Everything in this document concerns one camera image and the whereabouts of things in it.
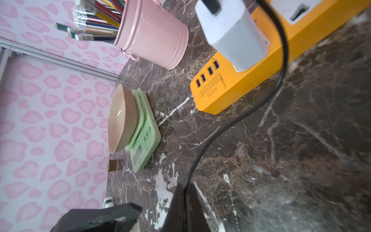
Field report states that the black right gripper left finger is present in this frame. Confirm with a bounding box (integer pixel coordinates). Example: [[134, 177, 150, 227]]
[[161, 184, 186, 232]]

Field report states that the small brown tape roll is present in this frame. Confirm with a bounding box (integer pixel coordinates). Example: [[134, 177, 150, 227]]
[[107, 159, 124, 172]]

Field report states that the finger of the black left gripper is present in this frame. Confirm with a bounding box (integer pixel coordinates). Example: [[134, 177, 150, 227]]
[[51, 203, 142, 232]]

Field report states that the white usb charger adapter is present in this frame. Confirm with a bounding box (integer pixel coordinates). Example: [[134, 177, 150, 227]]
[[195, 0, 270, 72]]

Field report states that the black usb charging cable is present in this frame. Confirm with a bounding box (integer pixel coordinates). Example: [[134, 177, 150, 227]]
[[184, 0, 290, 189]]

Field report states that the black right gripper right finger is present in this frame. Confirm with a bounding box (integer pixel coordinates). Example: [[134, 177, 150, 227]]
[[185, 184, 211, 232]]

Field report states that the pink panda scale bowl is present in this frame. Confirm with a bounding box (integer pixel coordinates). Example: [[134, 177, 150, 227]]
[[108, 84, 138, 154]]

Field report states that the orange power strip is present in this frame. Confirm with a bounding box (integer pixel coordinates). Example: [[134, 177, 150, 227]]
[[190, 1, 371, 115]]

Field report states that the pink metal pencil bucket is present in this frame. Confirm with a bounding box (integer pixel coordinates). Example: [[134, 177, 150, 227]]
[[114, 0, 189, 70]]

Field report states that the white plastic clip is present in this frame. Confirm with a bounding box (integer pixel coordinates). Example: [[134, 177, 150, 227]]
[[102, 196, 115, 209]]

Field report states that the green electronic kitchen scale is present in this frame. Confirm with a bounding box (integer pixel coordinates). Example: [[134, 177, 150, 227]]
[[125, 89, 161, 173]]

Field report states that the bundle of coloured pencils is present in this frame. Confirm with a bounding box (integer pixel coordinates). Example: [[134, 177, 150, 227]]
[[55, 0, 126, 44]]

